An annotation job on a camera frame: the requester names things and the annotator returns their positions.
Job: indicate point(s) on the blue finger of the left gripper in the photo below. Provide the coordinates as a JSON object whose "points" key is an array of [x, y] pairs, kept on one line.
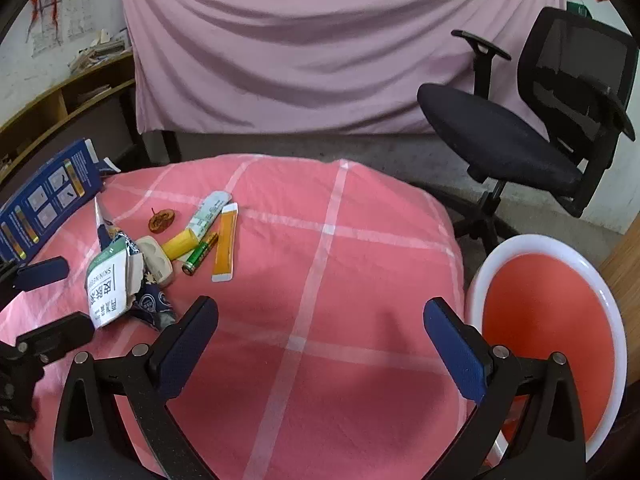
{"points": [[22, 277], [51, 342]]}

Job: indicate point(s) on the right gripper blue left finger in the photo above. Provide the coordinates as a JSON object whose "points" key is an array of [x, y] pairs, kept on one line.
{"points": [[91, 440]]}

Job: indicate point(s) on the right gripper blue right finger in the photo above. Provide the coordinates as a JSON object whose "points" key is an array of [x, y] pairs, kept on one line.
{"points": [[549, 440]]}

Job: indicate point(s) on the blue cardboard box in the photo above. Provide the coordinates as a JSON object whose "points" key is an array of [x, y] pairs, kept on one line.
{"points": [[55, 192]]}

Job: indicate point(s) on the dark blue snack bag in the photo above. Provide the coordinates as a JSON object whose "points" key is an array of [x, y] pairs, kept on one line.
{"points": [[146, 300]]}

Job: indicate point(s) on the green white packet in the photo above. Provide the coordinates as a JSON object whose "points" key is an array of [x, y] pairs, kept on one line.
{"points": [[106, 283]]}

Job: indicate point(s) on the beige earbud case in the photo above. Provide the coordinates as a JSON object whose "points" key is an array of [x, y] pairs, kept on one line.
{"points": [[156, 260]]}

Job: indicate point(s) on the green battery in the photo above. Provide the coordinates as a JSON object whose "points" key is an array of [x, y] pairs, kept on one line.
{"points": [[199, 253]]}

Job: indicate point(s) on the yellow tube cap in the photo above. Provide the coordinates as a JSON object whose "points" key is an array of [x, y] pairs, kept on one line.
{"points": [[181, 244]]}

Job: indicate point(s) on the brown round snack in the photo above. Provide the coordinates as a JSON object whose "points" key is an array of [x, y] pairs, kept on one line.
{"points": [[161, 220]]}

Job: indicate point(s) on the orange sachet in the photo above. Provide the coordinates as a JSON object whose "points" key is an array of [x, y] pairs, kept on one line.
{"points": [[224, 257]]}

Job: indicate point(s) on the white sachet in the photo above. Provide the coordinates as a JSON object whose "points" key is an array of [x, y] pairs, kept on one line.
{"points": [[207, 212]]}

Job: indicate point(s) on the pink white trash bin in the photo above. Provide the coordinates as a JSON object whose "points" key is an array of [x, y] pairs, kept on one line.
{"points": [[537, 295]]}

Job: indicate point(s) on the pink checked tablecloth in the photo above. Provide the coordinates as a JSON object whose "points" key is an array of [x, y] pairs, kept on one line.
{"points": [[320, 367]]}

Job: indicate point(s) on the wooden shelf unit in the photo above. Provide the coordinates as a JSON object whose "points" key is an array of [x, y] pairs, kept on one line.
{"points": [[37, 123]]}

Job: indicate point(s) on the wooden cabinet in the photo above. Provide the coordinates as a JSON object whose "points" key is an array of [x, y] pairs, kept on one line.
{"points": [[621, 271]]}

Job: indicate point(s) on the stack of books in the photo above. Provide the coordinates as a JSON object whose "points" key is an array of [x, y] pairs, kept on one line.
{"points": [[103, 48]]}

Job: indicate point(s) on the pink hanging sheet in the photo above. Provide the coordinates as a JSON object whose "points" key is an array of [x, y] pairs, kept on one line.
{"points": [[308, 66]]}

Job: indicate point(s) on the black office chair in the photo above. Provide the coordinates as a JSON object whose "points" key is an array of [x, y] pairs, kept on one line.
{"points": [[576, 75]]}

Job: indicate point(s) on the green sign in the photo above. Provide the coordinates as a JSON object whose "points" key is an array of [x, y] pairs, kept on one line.
{"points": [[578, 9]]}

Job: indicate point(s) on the red tassel wall decoration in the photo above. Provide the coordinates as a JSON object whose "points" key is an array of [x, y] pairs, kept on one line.
{"points": [[39, 8]]}

